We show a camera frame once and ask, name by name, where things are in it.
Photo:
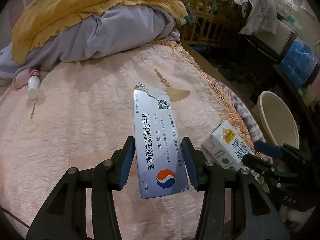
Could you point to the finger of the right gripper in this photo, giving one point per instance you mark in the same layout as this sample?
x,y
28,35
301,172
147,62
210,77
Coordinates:
x,y
269,150
258,165

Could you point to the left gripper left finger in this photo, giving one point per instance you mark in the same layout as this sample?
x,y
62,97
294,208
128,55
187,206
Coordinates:
x,y
63,214

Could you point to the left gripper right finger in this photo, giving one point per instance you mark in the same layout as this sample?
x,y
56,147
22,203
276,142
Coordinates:
x,y
253,216

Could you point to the green white milk carton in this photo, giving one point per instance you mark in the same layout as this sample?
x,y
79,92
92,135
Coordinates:
x,y
227,147

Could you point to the white blue medicine box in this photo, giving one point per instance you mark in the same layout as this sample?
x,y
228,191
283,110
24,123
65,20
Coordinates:
x,y
160,164

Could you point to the white trash bin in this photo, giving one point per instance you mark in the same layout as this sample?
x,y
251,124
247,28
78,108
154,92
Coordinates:
x,y
276,119

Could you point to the right gloved hand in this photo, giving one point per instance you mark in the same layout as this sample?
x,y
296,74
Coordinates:
x,y
296,218

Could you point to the blue storage box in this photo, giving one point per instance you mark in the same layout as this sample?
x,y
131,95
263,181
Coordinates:
x,y
298,63

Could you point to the crumpled white plastic bag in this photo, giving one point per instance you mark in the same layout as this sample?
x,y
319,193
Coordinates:
x,y
262,16

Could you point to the white plastic bottle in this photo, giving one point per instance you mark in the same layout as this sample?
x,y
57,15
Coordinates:
x,y
33,87

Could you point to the pink small cloth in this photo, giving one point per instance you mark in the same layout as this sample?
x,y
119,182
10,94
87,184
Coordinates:
x,y
21,79

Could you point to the wooden crib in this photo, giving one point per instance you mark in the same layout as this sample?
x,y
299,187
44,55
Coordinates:
x,y
209,22

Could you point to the grey folded duvet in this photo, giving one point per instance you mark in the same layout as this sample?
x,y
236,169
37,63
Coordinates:
x,y
120,28

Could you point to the yellow blanket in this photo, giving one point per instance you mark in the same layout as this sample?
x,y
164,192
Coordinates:
x,y
42,19

